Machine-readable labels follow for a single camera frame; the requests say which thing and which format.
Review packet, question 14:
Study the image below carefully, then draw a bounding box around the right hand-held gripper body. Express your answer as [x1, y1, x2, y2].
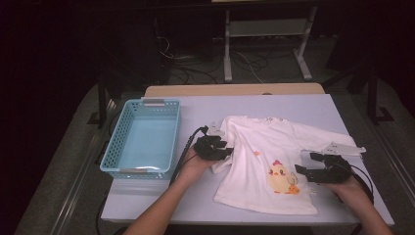
[321, 141, 367, 184]

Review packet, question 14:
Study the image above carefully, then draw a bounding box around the white metal desk frame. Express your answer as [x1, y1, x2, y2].
[223, 5, 319, 82]

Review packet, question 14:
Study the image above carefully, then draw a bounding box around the white shirt with chick print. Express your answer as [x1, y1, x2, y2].
[210, 115, 360, 216]

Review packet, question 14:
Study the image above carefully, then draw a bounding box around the person's left hand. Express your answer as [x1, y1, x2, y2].
[177, 152, 216, 186]

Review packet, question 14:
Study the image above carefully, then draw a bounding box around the white floor cable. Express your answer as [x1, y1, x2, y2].
[234, 50, 264, 84]

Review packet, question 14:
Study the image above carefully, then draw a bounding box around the black metal stand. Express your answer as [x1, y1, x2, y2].
[86, 76, 115, 129]
[365, 63, 394, 125]

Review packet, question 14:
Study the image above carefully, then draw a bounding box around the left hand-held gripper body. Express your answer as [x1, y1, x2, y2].
[194, 120, 226, 162]

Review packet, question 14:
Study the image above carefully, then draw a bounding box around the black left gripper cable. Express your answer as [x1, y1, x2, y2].
[94, 125, 208, 235]

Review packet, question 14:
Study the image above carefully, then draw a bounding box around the light blue plastic basket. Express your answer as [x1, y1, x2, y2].
[99, 98, 182, 180]

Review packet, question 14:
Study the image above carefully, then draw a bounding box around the person's right hand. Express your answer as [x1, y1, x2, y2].
[321, 176, 373, 212]

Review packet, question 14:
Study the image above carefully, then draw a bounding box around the wooden table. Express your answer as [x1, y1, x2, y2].
[144, 82, 326, 98]

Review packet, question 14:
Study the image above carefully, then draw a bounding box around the black floor cable bundle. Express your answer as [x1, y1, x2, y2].
[167, 53, 226, 86]

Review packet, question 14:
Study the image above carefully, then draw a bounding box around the metal floor rail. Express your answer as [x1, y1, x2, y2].
[48, 97, 114, 235]
[371, 123, 415, 204]

